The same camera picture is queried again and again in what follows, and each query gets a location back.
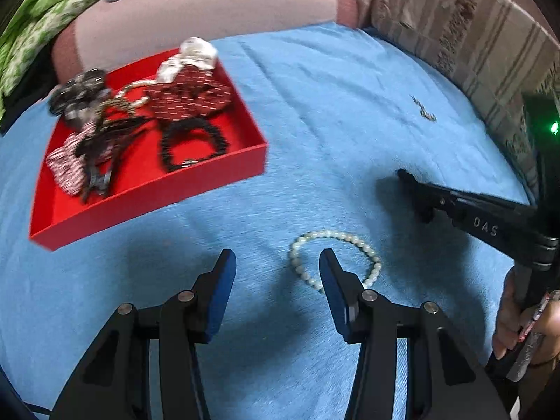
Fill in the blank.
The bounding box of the small metal chain trinket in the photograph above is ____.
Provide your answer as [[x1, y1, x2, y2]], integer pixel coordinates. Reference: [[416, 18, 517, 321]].
[[411, 96, 436, 123]]

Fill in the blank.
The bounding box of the blue towel blanket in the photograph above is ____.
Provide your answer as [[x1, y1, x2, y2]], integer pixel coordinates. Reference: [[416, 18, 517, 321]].
[[1, 24, 526, 419]]

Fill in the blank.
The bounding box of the white dotted scrunchie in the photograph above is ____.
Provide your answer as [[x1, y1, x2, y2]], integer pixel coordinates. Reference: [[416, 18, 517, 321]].
[[156, 37, 217, 84]]

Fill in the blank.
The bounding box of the grey black scrunchie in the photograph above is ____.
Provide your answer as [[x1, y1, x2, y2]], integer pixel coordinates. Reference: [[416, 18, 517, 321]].
[[48, 68, 111, 132]]

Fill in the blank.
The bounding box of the black beaded hair tie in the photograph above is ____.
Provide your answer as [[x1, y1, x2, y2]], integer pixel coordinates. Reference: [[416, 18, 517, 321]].
[[157, 117, 231, 174]]

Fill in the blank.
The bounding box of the black hair claw clip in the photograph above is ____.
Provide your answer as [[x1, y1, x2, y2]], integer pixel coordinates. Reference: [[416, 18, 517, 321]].
[[75, 116, 152, 204]]

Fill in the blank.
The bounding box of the red white plaid scrunchie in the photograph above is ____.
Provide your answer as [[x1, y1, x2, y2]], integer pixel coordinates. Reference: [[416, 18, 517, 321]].
[[45, 122, 95, 196]]

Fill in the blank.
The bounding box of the dark red dotted scrunchie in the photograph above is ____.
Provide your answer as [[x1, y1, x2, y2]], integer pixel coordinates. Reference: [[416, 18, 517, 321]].
[[145, 65, 232, 121]]

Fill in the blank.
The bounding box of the person right hand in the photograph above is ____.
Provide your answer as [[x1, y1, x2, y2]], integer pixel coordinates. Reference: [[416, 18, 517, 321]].
[[492, 268, 560, 365]]

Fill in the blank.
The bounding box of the pink bolster cushion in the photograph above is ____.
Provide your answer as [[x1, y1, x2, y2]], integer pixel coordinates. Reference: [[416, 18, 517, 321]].
[[51, 0, 359, 83]]

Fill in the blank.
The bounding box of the gold beaded bracelet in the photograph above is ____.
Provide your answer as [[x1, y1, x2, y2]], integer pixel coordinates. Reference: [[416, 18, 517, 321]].
[[93, 96, 137, 125]]

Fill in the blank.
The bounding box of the green quilt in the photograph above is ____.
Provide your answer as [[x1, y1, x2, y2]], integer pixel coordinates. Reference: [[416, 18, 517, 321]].
[[1, 0, 99, 113]]

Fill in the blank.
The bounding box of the striped floral cushion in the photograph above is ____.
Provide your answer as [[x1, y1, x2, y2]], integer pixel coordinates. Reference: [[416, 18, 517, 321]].
[[370, 0, 559, 194]]

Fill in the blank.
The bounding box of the red tray box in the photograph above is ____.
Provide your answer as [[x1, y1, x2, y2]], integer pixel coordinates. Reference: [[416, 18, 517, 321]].
[[29, 47, 269, 252]]

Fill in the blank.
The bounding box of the pale green bead bracelet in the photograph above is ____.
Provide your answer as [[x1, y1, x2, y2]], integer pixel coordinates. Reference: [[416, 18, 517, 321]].
[[287, 228, 383, 294]]

